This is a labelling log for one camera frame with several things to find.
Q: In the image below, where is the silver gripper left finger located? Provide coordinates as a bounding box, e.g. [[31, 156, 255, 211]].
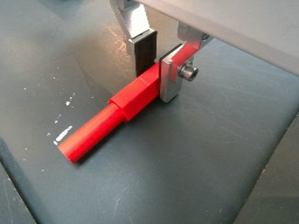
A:
[[109, 0, 158, 76]]

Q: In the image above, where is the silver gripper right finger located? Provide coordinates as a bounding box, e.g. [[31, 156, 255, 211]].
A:
[[159, 23, 211, 102]]

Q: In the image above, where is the red peg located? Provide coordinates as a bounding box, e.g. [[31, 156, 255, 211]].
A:
[[57, 61, 162, 164]]

